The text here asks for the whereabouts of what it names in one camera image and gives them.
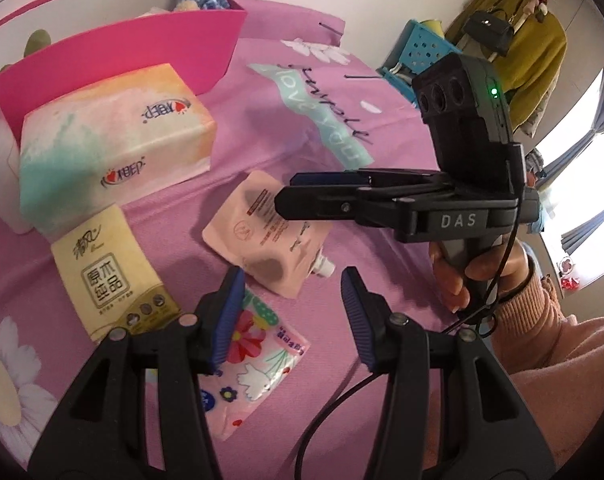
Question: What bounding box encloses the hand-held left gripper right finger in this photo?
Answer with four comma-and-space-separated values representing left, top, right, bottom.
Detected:
341, 267, 558, 480

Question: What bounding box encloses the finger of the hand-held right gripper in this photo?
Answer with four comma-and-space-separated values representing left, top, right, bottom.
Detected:
274, 184, 419, 224
290, 168, 450, 190

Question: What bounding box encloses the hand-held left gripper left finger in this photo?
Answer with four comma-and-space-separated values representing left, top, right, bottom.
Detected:
26, 266, 246, 480

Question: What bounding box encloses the floral packet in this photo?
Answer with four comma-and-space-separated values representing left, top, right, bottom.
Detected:
197, 287, 312, 429

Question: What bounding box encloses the peach spout pouch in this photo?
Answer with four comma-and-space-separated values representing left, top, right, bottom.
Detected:
203, 170, 336, 298

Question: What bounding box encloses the yellow tissue pack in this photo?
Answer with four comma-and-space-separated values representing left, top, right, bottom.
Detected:
50, 204, 183, 344

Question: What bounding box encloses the pastel tissue pack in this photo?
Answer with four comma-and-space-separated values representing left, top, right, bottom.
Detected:
19, 63, 218, 237

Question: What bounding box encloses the blue gingham plush toy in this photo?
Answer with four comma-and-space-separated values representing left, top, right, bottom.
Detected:
171, 0, 233, 12

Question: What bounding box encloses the pink storage box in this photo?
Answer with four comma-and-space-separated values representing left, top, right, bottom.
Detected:
0, 0, 249, 134

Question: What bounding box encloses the person's right forearm pink sleeve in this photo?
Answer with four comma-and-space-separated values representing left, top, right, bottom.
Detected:
488, 274, 604, 480

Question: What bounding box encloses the person's right hand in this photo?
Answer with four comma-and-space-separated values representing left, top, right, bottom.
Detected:
428, 240, 536, 317

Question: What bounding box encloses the pink printed bedsheet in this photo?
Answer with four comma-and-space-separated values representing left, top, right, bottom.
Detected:
0, 0, 494, 480

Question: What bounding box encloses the blue plastic basket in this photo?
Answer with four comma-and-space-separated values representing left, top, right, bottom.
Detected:
377, 20, 466, 107

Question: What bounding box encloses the black handbag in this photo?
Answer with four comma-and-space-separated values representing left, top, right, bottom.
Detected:
462, 10, 516, 59

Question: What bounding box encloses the mustard yellow sweater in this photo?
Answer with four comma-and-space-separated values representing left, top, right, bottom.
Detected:
444, 0, 568, 134

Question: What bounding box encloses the red white ornament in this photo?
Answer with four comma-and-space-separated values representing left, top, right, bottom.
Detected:
557, 255, 584, 292

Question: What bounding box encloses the green plush toy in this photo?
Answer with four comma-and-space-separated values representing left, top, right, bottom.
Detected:
24, 29, 53, 57

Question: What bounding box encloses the black cable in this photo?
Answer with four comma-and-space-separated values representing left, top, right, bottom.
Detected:
293, 160, 527, 480

